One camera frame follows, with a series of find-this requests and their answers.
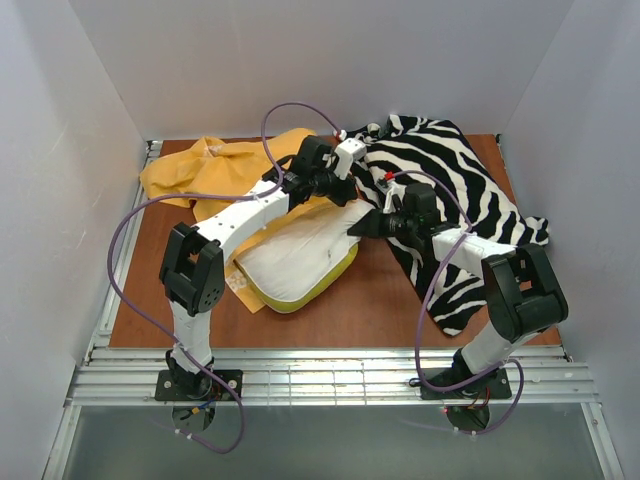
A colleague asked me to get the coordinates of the white pillow yellow edge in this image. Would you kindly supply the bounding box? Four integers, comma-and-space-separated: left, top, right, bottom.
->
227, 199, 373, 314

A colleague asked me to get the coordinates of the yellow pillowcase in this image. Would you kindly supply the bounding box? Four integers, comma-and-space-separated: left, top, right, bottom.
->
140, 128, 338, 314

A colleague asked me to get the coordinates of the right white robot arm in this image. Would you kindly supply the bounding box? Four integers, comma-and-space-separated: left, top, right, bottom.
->
348, 183, 569, 395

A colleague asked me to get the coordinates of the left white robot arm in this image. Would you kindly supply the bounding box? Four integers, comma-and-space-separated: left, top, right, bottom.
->
160, 135, 366, 395

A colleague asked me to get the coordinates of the zebra striped blanket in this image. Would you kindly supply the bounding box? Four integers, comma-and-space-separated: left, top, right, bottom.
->
346, 114, 550, 337

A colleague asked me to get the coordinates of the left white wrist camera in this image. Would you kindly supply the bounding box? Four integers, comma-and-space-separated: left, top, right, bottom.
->
327, 138, 366, 180

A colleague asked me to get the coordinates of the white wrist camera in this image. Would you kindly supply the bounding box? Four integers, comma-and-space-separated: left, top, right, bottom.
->
377, 172, 402, 214
327, 138, 366, 180

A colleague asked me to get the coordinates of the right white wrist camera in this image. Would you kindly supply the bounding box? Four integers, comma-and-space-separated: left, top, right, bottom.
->
377, 172, 402, 214

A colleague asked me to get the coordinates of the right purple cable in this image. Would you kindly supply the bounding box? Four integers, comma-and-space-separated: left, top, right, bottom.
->
387, 169, 525, 439

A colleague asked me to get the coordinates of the purple cable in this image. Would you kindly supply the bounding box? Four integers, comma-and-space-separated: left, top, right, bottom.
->
387, 169, 525, 439
108, 102, 349, 455

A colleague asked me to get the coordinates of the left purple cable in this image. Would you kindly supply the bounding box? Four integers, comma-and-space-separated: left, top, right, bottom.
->
108, 102, 349, 455

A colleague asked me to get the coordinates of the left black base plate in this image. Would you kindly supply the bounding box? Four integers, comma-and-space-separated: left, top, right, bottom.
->
154, 369, 244, 402

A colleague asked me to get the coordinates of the aluminium rail frame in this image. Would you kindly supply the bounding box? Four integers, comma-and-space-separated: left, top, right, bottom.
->
42, 134, 624, 480

